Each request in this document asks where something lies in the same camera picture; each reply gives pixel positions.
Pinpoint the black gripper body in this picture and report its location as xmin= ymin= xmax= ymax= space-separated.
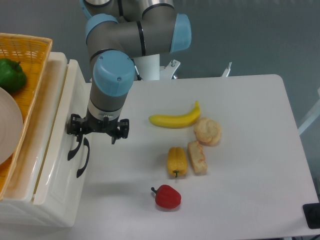
xmin=82 ymin=113 xmax=122 ymax=138

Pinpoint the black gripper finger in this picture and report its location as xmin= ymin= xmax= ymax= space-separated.
xmin=110 ymin=118 xmax=130 ymax=145
xmin=66 ymin=113 xmax=86 ymax=143

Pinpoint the black top drawer handle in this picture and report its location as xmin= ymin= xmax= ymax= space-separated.
xmin=67 ymin=139 xmax=82 ymax=161

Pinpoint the black drawer handle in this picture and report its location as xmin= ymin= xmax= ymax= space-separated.
xmin=67 ymin=139 xmax=82 ymax=161
xmin=76 ymin=137 xmax=91 ymax=179

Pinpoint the white drawer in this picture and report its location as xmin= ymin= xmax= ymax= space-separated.
xmin=33 ymin=59 xmax=90 ymax=209

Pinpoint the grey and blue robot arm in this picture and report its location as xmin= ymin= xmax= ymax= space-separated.
xmin=66 ymin=0 xmax=192 ymax=143

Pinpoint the white drawer cabinet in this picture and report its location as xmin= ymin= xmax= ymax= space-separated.
xmin=0 ymin=52 xmax=81 ymax=227

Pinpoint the yellow banana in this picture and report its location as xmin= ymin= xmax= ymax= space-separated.
xmin=148 ymin=101 xmax=201 ymax=129

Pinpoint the white round plate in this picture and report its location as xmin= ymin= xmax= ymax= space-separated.
xmin=0 ymin=88 xmax=23 ymax=164

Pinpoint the yellow bell pepper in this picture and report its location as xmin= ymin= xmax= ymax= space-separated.
xmin=167 ymin=147 xmax=188 ymax=178

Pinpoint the toast bread slice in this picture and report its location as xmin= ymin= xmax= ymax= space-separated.
xmin=187 ymin=140 xmax=208 ymax=174

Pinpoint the green bell pepper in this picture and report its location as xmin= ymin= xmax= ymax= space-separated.
xmin=0 ymin=58 xmax=27 ymax=94

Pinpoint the red bell pepper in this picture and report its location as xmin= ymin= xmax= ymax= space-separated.
xmin=151 ymin=184 xmax=182 ymax=209

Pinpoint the round bread bun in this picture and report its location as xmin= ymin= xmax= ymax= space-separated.
xmin=193 ymin=117 xmax=222 ymax=146

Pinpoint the orange woven basket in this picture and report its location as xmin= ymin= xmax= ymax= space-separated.
xmin=0 ymin=32 xmax=53 ymax=200

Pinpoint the black device at table corner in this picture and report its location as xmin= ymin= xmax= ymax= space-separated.
xmin=302 ymin=203 xmax=320 ymax=229

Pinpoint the black lower drawer handle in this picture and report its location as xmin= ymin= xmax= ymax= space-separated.
xmin=76 ymin=137 xmax=91 ymax=179

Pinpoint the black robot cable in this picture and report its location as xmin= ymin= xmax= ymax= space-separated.
xmin=133 ymin=64 xmax=143 ymax=82

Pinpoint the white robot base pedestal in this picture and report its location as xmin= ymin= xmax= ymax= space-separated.
xmin=133 ymin=54 xmax=161 ymax=81

